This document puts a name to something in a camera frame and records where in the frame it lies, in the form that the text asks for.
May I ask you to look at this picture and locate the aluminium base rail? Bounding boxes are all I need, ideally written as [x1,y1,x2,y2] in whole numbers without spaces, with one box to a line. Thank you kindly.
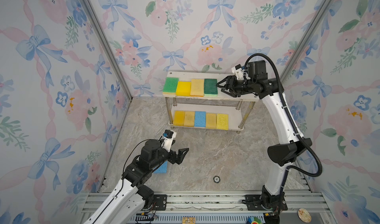
[153,188,336,224]

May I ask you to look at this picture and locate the yellow-green sponge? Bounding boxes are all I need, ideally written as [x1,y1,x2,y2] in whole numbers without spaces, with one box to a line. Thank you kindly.
[216,113,229,130]

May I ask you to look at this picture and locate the small yellow circuit board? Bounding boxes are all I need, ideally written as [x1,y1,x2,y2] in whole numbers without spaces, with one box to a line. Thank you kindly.
[182,217,196,224]

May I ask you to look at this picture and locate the tan yellow orange-backed sponge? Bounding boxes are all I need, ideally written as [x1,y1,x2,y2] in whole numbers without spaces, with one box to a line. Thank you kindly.
[184,111,195,127]

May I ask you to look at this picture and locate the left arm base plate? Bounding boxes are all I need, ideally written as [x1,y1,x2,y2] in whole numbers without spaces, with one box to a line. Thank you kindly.
[143,194,168,211]

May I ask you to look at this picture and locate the poker chip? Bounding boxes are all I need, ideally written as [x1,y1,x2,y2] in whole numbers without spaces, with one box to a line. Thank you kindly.
[213,176,220,183]

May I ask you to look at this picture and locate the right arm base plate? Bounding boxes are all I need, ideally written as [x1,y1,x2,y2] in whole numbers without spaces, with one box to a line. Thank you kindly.
[241,194,288,212]

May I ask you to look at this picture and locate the dark green scouring sponge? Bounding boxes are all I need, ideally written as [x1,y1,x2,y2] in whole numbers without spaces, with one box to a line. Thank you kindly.
[204,79,218,97]

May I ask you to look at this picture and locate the thin black cable left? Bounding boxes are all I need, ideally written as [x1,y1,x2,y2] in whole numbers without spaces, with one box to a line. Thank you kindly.
[99,137,164,224]

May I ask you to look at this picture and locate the colourful toy object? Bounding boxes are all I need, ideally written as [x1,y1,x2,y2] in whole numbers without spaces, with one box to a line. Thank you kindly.
[246,216,263,224]

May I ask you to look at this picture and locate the white two-tier shelf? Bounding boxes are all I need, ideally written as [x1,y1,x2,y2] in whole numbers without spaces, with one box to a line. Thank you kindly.
[164,89,259,134]

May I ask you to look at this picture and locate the large blue sponge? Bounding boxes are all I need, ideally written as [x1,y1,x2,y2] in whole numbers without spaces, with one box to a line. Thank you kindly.
[194,111,206,128]

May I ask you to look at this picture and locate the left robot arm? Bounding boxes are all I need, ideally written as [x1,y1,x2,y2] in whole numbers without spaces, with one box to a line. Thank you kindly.
[85,138,190,224]

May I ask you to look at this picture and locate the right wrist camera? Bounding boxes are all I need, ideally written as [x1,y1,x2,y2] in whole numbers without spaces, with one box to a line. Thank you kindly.
[232,64,246,81]

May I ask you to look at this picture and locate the black corrugated cable right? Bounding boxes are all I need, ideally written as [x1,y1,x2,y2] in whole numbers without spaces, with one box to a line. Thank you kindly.
[244,53,323,195]

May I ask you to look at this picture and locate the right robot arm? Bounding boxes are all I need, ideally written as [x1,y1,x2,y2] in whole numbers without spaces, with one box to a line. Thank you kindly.
[217,60,311,213]

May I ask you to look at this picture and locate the bright yellow sponge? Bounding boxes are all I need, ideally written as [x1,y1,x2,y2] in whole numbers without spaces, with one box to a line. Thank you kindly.
[173,111,185,127]
[176,81,192,97]

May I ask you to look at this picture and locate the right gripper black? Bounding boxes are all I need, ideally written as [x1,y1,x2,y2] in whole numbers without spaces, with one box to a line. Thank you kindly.
[215,77,255,98]

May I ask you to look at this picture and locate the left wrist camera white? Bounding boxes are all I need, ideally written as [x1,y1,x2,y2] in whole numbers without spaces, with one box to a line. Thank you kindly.
[160,130,177,152]

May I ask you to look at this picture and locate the round beige disc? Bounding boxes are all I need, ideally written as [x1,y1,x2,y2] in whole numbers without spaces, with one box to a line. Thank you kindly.
[297,208,312,224]

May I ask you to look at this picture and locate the pale yellow sponge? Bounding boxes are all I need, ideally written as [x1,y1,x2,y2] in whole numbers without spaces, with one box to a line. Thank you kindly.
[190,79,204,97]

